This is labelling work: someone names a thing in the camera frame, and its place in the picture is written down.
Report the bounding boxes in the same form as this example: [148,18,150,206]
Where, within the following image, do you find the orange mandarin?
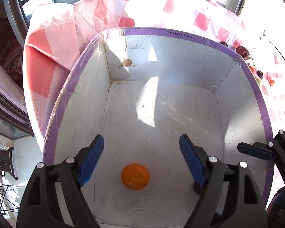
[249,66,257,75]
[120,163,151,190]
[269,79,275,86]

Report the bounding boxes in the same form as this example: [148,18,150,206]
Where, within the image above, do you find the dark red apple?
[236,45,250,59]

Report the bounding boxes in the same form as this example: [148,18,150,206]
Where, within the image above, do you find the black folding chair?
[0,147,18,180]

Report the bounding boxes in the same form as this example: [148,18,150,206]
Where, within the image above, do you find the purple cardboard box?
[44,28,273,227]

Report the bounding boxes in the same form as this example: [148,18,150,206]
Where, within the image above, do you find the red white checkered tablecloth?
[23,0,285,166]

